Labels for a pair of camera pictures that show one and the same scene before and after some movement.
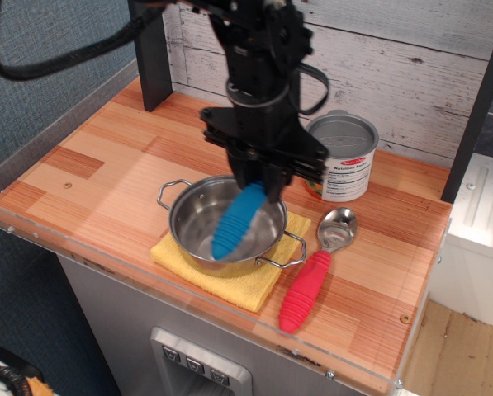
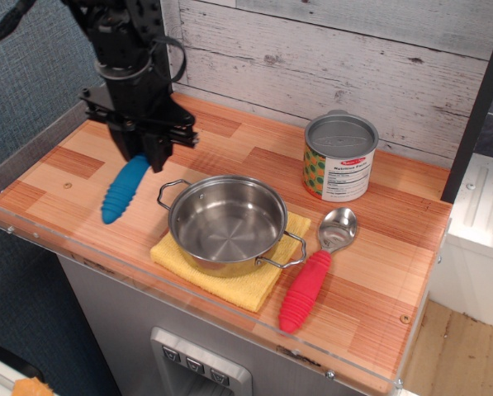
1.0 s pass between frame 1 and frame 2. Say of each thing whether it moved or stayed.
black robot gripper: moved
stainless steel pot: stayed
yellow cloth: stayed
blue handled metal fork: moved
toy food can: stayed
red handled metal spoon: stayed
